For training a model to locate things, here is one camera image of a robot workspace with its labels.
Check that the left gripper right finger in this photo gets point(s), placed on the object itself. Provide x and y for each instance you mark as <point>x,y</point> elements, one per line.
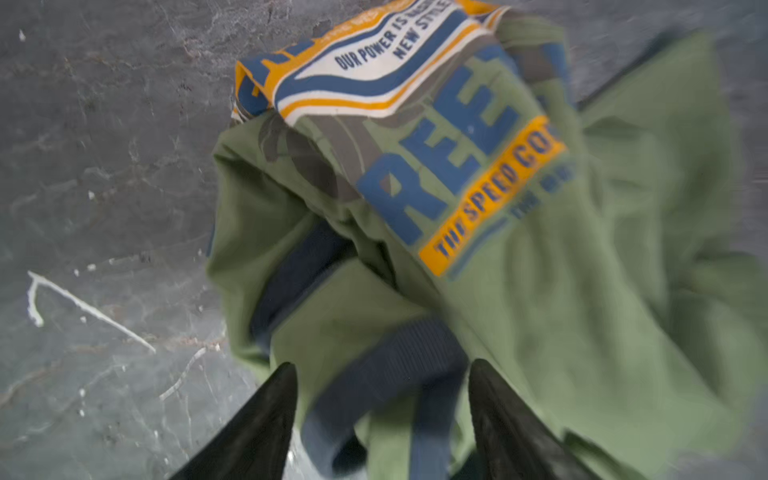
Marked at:
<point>511,441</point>

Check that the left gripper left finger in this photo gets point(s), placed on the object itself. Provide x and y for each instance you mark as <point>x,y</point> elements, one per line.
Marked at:
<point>255,443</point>

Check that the green tank top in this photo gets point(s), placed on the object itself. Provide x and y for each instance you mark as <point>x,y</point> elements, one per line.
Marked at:
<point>415,190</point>

